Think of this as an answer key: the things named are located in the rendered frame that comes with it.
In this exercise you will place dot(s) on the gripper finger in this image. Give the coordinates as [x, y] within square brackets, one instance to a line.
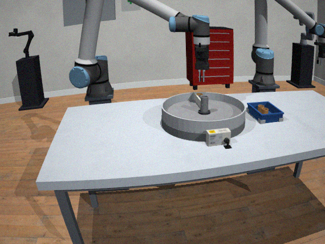
[205, 76]
[200, 76]

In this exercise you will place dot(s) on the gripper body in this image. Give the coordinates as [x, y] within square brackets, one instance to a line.
[202, 57]
[322, 48]

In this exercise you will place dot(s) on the steel bushing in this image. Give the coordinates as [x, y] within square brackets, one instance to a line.
[204, 109]
[204, 100]

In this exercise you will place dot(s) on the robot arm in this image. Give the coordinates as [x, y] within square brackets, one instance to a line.
[91, 30]
[261, 25]

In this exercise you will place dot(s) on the grey turntable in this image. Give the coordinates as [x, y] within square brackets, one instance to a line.
[183, 117]

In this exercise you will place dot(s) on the grey corner guide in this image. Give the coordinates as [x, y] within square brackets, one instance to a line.
[282, 120]
[263, 121]

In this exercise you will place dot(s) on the blue crate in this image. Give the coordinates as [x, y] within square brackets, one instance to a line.
[274, 118]

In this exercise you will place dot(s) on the red tool cabinet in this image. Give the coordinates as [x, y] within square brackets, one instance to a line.
[223, 56]

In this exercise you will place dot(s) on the white control box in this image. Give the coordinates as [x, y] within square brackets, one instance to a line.
[216, 137]

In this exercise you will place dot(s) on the white green sign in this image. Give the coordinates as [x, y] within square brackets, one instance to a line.
[125, 7]

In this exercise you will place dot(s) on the white table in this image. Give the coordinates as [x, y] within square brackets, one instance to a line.
[127, 147]

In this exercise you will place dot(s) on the black box pedestal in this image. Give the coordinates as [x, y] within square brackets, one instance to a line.
[302, 66]
[30, 84]

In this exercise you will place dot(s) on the grey wall board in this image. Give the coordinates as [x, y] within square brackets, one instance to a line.
[68, 12]

